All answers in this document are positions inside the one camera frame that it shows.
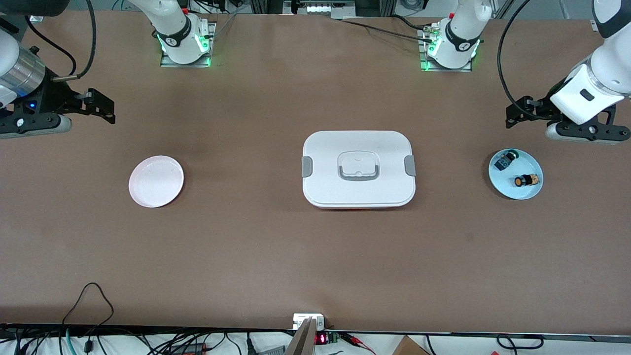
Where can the brown cardboard piece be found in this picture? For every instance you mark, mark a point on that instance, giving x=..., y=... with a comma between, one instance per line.
x=409, y=347

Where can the red digit display module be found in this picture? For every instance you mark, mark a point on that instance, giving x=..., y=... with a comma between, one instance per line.
x=321, y=339

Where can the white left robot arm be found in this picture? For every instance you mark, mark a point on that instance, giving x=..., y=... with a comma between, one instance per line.
x=611, y=59

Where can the red clip lead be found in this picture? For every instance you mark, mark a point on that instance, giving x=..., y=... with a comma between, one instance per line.
x=352, y=338

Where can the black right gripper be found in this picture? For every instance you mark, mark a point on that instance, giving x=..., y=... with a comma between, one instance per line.
x=54, y=98

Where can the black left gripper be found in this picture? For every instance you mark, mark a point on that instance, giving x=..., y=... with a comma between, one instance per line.
x=541, y=108

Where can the pink plate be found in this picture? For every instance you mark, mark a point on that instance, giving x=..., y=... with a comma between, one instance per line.
x=156, y=181

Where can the white lidded container box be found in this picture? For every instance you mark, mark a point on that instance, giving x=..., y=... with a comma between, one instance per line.
x=358, y=192

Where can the orange black sushi piece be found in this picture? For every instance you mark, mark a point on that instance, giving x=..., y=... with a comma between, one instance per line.
x=526, y=180

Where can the green terminal board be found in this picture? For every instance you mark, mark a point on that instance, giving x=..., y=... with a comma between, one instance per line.
x=334, y=338

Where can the black power adapter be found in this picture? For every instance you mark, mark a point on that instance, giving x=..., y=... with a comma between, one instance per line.
x=190, y=348

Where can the grey power strip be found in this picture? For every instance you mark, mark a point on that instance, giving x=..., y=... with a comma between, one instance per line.
x=273, y=351

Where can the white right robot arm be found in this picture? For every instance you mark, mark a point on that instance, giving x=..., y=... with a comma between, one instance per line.
x=172, y=29

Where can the grey slanted bar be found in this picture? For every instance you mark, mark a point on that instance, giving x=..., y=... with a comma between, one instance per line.
x=303, y=342

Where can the light blue plate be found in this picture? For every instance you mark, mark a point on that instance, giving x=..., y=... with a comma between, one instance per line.
x=508, y=190

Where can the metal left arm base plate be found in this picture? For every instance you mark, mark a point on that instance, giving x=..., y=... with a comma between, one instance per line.
x=426, y=66

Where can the small white device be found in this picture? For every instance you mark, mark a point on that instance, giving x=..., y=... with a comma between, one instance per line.
x=300, y=320

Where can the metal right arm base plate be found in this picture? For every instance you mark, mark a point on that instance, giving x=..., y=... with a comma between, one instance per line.
x=165, y=63

